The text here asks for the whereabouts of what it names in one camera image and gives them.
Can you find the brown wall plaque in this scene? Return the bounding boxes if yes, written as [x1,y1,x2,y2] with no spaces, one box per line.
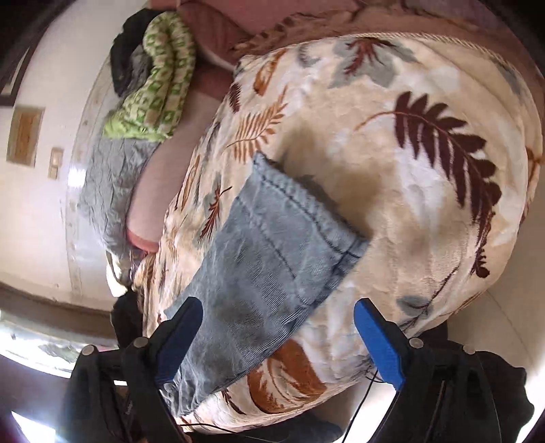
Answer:
[6,106,45,168]

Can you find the light blue denim pants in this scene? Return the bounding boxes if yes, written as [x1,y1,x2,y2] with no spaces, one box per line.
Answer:
[163,154,369,416]

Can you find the green patterned folded cloth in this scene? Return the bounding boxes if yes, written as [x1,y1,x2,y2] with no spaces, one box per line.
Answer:
[104,11,196,142]

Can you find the cream leaf-print blanket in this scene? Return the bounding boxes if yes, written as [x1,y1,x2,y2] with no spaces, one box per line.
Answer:
[136,32,544,432]

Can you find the beige wall switch plate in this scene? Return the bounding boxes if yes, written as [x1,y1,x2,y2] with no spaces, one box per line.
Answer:
[48,148,64,180]

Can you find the grey quilted pillow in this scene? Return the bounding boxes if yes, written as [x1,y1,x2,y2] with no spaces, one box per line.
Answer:
[78,135,159,258]

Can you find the dark clothes on green cloth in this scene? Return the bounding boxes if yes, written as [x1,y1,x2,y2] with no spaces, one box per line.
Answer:
[110,8,160,97]

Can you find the black folded garment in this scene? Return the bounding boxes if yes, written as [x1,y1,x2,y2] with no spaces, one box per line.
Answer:
[110,290,143,349]

